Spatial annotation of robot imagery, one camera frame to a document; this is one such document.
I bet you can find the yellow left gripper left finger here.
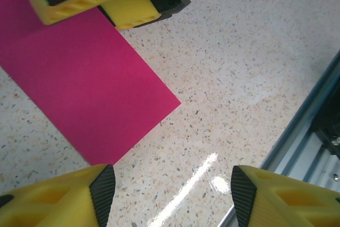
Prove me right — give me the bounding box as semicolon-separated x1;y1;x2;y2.
0;163;116;227

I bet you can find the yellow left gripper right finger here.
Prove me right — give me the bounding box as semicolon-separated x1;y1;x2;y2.
230;165;340;227

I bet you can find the magenta paper sheet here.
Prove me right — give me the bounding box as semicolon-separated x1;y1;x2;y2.
0;0;182;167

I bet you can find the aluminium mounting rail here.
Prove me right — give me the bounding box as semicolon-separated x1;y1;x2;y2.
220;51;340;227

